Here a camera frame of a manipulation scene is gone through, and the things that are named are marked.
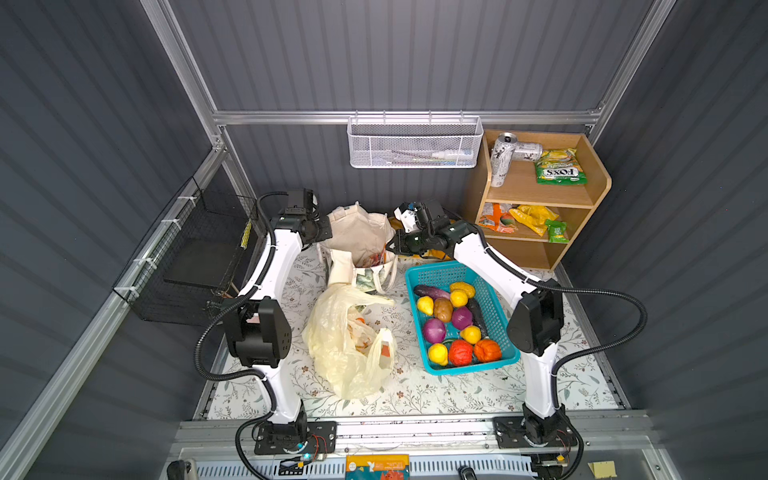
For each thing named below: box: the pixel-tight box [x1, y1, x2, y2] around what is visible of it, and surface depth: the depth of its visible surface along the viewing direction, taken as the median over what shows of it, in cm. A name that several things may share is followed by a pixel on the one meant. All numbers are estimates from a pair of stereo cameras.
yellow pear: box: [417, 295, 434, 316], surface depth 95 cm
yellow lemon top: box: [450, 289, 468, 308], surface depth 95 cm
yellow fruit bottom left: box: [428, 343, 448, 366], surface depth 85 cm
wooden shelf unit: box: [475, 129, 612, 271], surface depth 93 cm
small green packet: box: [546, 219, 570, 244], surface depth 96 cm
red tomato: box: [448, 339, 473, 366], surface depth 82 cm
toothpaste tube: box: [432, 149, 473, 160], surface depth 93 cm
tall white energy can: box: [490, 132, 518, 188], surface depth 80 cm
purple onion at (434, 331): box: [423, 318, 446, 344], surface depth 88 cm
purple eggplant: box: [414, 285, 451, 300], surface depth 98 cm
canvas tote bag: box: [317, 201, 399, 295], surface depth 93 cm
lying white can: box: [512, 142, 543, 162], surface depth 93 cm
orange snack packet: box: [478, 202, 511, 232], surface depth 98 cm
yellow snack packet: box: [509, 205, 560, 237], surface depth 98 cm
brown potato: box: [434, 297, 453, 322], surface depth 93 cm
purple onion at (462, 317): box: [452, 306, 473, 330], surface depth 91 cm
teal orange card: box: [345, 454, 411, 480], surface depth 71 cm
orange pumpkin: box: [473, 337, 502, 362], surface depth 84 cm
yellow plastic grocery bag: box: [302, 284, 397, 400], surface depth 79 cm
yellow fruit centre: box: [460, 325, 481, 345], surface depth 88 cm
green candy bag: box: [535, 148, 588, 186], surface depth 91 cm
